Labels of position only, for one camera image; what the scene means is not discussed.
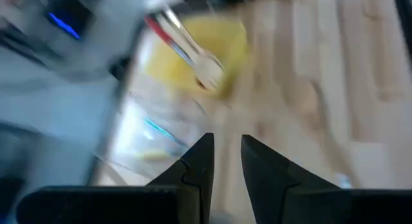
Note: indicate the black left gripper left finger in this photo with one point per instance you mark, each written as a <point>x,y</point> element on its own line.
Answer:
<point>145,204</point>

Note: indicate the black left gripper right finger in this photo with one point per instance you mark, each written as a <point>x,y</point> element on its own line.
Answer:
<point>305,204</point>

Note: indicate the clear plastic bin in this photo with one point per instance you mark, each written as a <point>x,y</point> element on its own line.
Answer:
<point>135,137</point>

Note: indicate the yellow plastic bin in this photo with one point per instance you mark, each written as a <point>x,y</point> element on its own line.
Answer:
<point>222,40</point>

